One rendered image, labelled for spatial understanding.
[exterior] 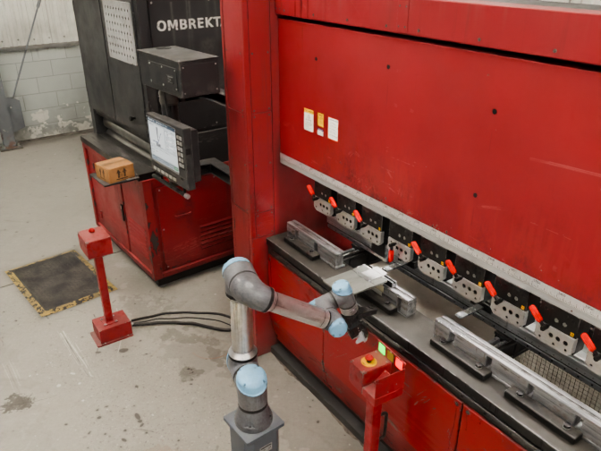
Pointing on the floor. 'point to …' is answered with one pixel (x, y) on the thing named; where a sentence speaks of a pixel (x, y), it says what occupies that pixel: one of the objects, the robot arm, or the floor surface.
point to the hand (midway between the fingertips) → (365, 338)
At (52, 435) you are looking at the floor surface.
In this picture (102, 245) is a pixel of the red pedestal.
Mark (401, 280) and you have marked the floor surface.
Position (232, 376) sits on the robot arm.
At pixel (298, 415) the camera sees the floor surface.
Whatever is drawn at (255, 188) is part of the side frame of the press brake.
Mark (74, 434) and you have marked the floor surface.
